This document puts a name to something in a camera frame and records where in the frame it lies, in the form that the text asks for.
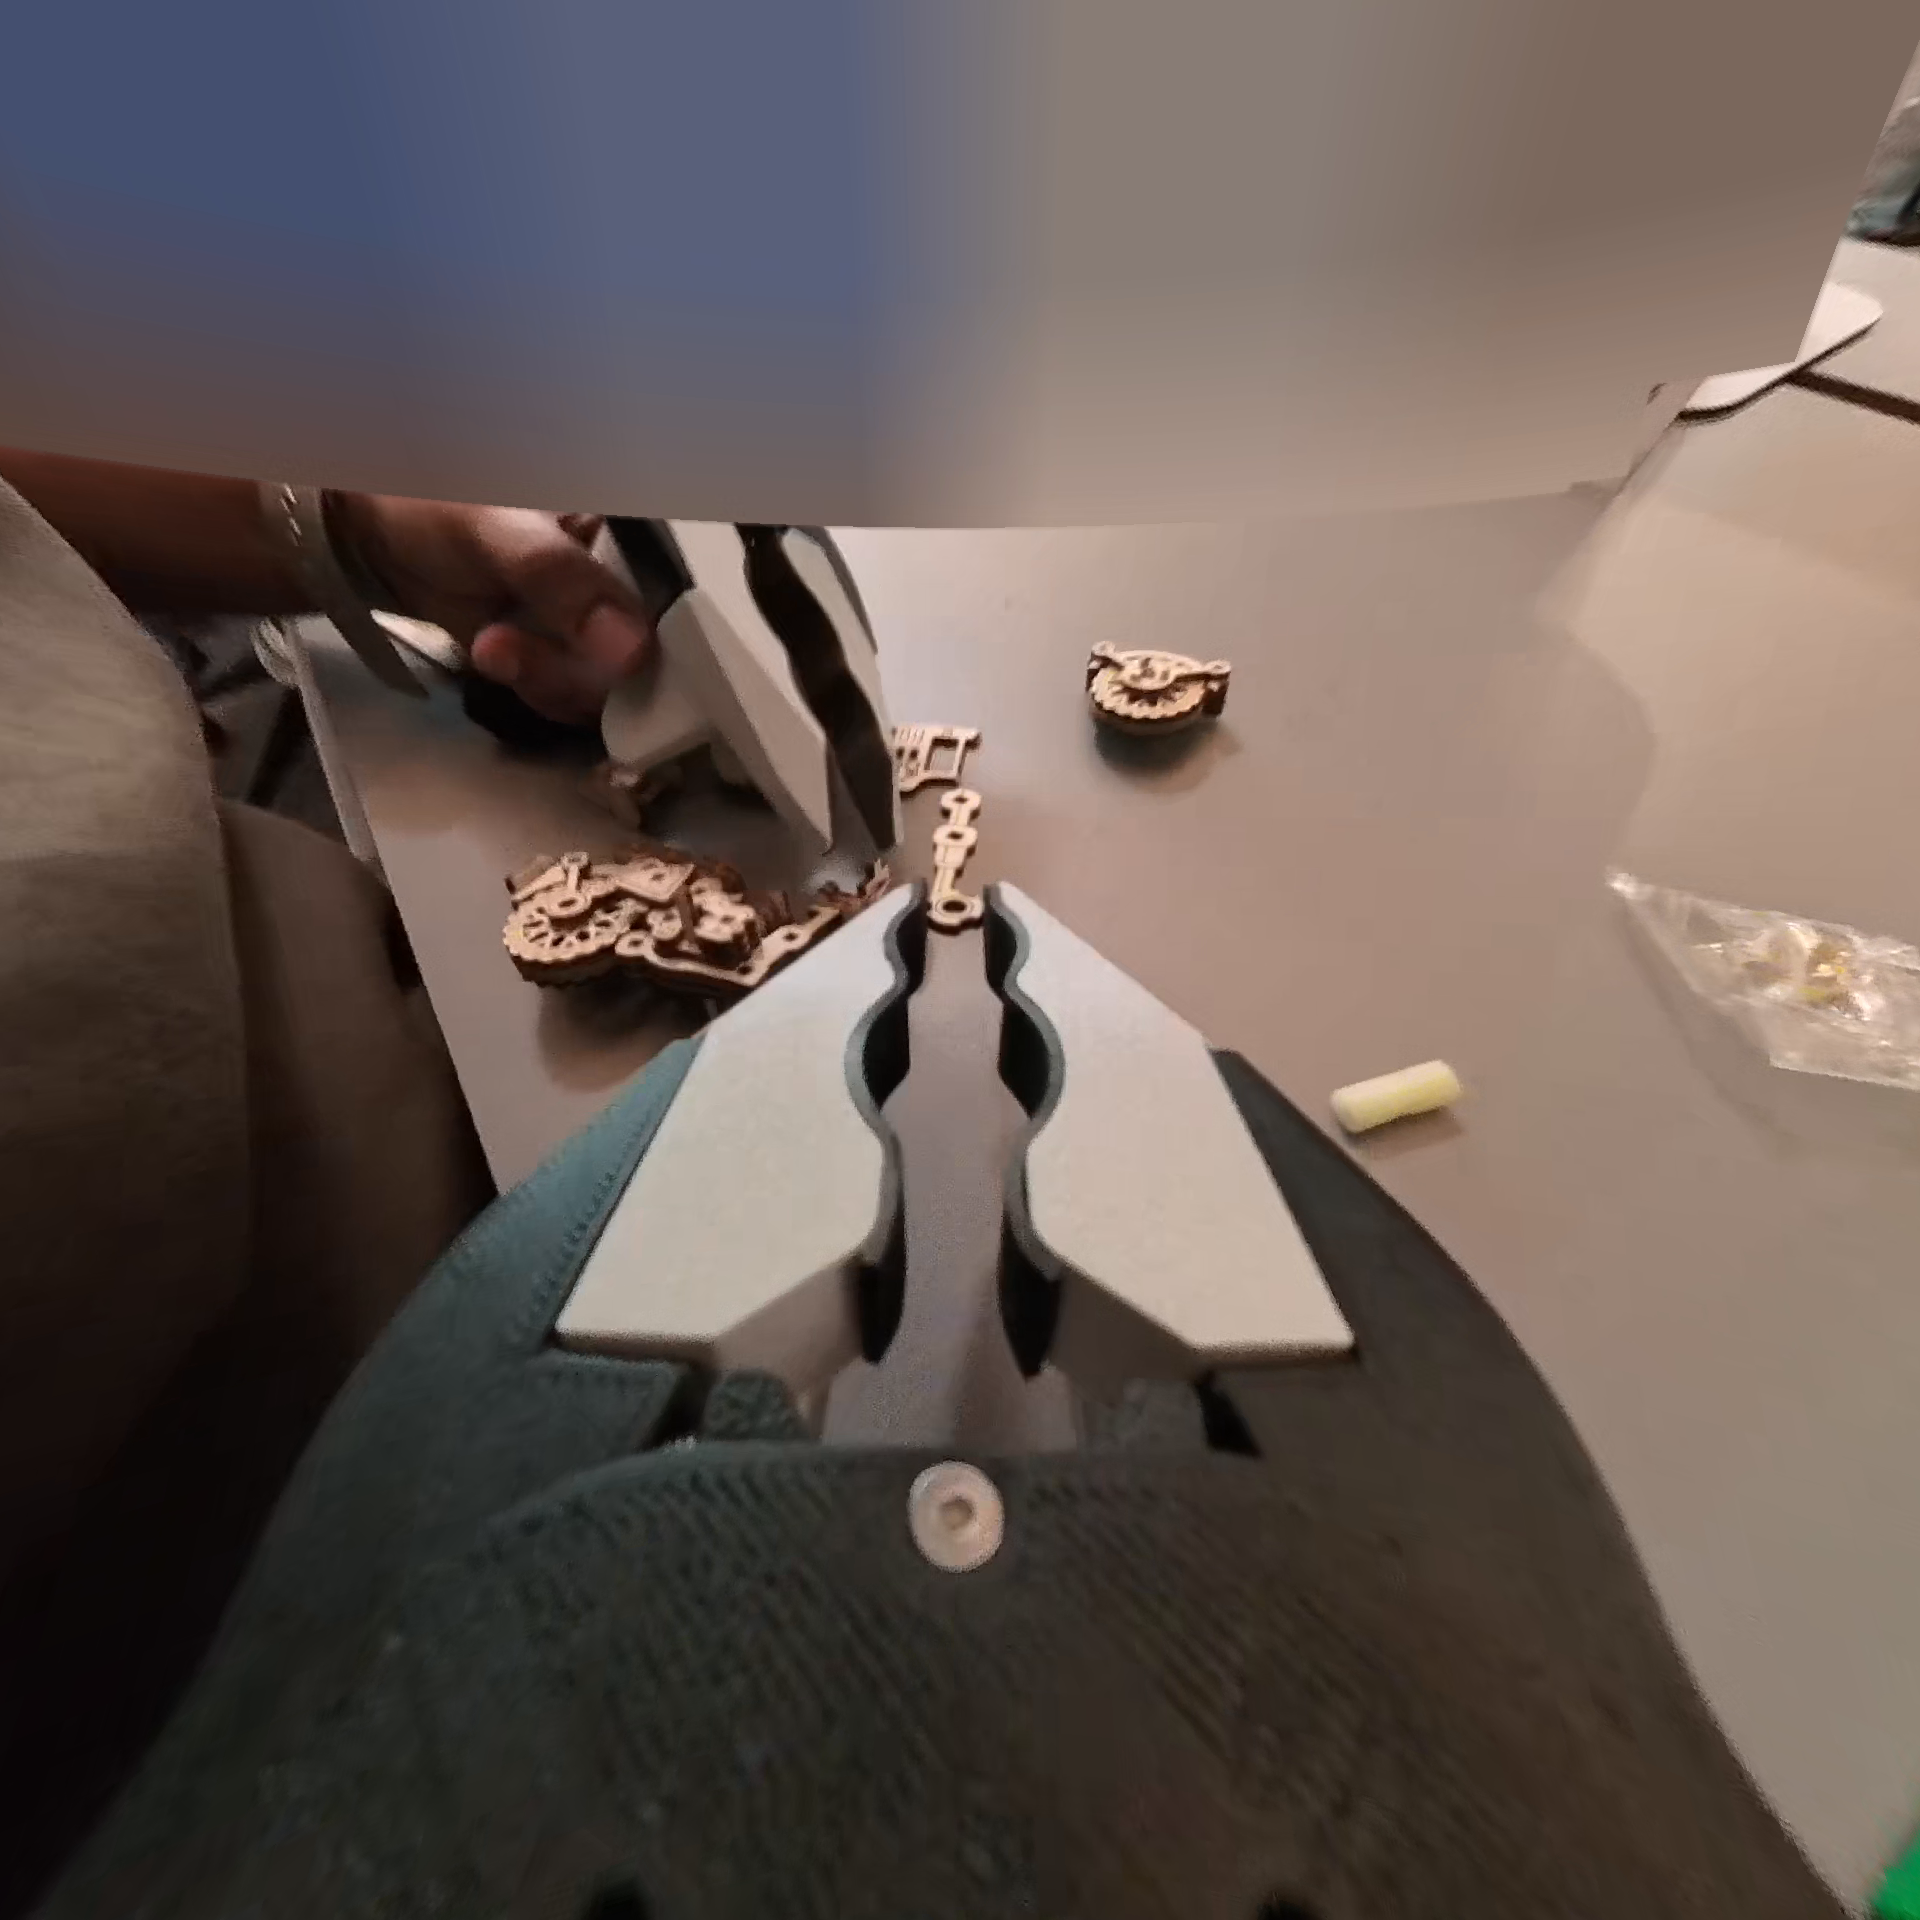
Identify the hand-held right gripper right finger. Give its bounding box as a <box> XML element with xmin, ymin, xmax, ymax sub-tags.
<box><xmin>982</xmin><ymin>879</ymin><xmax>1357</xmax><ymax>1427</ymax></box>

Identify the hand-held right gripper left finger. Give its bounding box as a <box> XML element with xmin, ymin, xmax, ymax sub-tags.
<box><xmin>554</xmin><ymin>882</ymin><xmax>927</xmax><ymax>1427</ymax></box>

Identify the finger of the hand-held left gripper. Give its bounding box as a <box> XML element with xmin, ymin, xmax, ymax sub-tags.
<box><xmin>732</xmin><ymin>522</ymin><xmax>905</xmax><ymax>870</ymax></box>
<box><xmin>599</xmin><ymin>585</ymin><xmax>842</xmax><ymax>891</ymax></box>

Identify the wooden gear assembly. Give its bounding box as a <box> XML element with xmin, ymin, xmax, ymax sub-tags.
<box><xmin>1083</xmin><ymin>643</ymin><xmax>1234</xmax><ymax>740</ymax></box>
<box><xmin>504</xmin><ymin>844</ymin><xmax>891</xmax><ymax>999</ymax></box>

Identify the wooden link piece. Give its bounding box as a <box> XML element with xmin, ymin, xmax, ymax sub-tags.
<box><xmin>925</xmin><ymin>787</ymin><xmax>988</xmax><ymax>927</ymax></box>

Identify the person's left forearm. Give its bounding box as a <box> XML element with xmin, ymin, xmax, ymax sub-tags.
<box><xmin>0</xmin><ymin>447</ymin><xmax>324</xmax><ymax>621</ymax></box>

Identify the grey desk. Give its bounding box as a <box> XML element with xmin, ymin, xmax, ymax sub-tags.
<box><xmin>292</xmin><ymin>375</ymin><xmax>1920</xmax><ymax>1920</ymax></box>

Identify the person's left hand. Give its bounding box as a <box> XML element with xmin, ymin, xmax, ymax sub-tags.
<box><xmin>322</xmin><ymin>495</ymin><xmax>662</xmax><ymax>726</ymax></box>

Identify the pale yellow foam cylinder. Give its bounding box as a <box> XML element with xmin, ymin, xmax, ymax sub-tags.
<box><xmin>1330</xmin><ymin>1057</ymin><xmax>1467</xmax><ymax>1136</ymax></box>

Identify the person's brown clothing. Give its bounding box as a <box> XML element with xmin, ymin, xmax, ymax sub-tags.
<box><xmin>0</xmin><ymin>477</ymin><xmax>500</xmax><ymax>1920</ymax></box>

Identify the clear plastic bag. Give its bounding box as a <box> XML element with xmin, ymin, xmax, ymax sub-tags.
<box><xmin>1605</xmin><ymin>868</ymin><xmax>1920</xmax><ymax>1093</ymax></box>

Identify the white curved board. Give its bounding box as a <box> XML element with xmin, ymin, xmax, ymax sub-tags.
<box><xmin>1677</xmin><ymin>283</ymin><xmax>1889</xmax><ymax>420</ymax></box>

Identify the silver bracelet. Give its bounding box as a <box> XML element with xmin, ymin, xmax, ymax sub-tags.
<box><xmin>252</xmin><ymin>483</ymin><xmax>434</xmax><ymax>702</ymax></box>

